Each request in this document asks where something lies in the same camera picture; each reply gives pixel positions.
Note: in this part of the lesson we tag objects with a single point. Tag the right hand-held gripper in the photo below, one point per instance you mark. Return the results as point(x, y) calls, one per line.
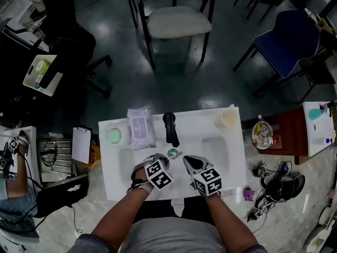
point(206, 182)

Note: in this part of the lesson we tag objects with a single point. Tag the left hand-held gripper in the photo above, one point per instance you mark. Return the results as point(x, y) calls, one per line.
point(158, 174)

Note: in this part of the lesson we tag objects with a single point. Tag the beige cup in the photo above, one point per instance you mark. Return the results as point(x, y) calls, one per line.
point(225, 118)

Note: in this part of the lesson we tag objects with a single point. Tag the person's left forearm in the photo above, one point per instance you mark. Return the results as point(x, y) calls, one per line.
point(123, 215)

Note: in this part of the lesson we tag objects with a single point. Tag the another person's forearm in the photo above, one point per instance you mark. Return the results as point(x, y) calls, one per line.
point(17, 178)

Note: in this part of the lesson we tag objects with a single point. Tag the person's right forearm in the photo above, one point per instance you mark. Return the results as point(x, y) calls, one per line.
point(229, 220)

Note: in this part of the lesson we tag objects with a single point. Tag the purple wet wipes packet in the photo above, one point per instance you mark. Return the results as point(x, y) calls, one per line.
point(141, 127)

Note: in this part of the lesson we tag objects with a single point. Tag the person's dark trousers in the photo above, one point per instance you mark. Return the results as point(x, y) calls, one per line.
point(158, 211)

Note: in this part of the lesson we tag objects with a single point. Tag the purple toy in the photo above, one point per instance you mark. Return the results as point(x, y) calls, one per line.
point(248, 193)

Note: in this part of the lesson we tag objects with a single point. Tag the orange box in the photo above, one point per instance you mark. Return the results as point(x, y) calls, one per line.
point(92, 155)

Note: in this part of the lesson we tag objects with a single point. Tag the white bowl of bottles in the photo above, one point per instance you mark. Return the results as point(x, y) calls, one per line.
point(262, 137)

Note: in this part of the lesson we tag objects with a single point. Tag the person's grey shirt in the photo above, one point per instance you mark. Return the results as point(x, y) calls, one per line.
point(171, 237)

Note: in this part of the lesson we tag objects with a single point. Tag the white clipboard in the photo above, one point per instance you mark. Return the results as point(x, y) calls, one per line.
point(81, 145)

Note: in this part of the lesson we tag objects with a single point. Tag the red can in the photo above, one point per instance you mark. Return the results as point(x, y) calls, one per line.
point(273, 140)

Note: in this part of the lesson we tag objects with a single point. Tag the brown wooden side table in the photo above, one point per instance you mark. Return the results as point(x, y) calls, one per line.
point(287, 133)

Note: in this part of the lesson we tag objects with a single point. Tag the black bag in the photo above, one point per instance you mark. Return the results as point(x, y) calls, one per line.
point(60, 196)

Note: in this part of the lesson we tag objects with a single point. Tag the white sink table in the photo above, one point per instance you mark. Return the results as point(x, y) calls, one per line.
point(319, 133)

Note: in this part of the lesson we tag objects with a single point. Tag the teal bottle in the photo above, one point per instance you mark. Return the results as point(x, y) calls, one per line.
point(316, 113)

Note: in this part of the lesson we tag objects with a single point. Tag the black office chair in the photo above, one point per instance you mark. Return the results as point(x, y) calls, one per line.
point(73, 54)

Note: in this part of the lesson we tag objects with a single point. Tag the white plastic basket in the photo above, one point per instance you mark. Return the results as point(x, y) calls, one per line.
point(39, 75)

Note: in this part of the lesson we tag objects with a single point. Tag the white cushioned black-frame chair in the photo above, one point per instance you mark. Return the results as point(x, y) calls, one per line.
point(179, 21)

